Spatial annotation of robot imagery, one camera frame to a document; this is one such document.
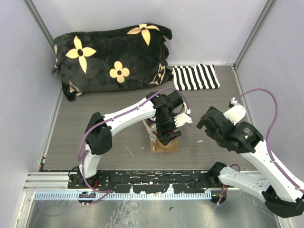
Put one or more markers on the watermelon print canvas bag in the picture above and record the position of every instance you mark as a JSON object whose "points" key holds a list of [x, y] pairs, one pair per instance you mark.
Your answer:
{"points": [[155, 144]]}

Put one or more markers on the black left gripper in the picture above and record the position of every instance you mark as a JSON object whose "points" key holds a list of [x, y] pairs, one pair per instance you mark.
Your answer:
{"points": [[164, 134]]}

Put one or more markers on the black white striped cloth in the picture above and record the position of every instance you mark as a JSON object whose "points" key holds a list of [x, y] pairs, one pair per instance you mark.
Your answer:
{"points": [[196, 77]]}

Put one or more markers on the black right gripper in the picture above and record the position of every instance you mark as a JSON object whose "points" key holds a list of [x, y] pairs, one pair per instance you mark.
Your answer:
{"points": [[210, 134]]}

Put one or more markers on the black floral plush blanket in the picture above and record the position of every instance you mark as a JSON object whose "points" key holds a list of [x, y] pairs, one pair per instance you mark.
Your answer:
{"points": [[129, 58]]}

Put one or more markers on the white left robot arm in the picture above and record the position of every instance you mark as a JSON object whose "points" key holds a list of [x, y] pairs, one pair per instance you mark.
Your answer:
{"points": [[161, 115]]}

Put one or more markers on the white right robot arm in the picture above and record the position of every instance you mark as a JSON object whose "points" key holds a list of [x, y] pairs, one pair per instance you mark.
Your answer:
{"points": [[280, 191]]}

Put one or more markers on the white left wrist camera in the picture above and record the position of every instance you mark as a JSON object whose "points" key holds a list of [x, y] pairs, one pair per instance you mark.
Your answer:
{"points": [[182, 119]]}

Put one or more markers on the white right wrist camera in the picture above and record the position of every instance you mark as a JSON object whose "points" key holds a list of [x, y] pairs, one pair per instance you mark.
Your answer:
{"points": [[236, 111]]}

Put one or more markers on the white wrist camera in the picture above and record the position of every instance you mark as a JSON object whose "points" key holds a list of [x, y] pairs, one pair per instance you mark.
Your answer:
{"points": [[182, 119], [236, 111]]}

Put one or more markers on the white slotted cable duct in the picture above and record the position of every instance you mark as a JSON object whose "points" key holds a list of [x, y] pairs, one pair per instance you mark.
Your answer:
{"points": [[79, 195]]}

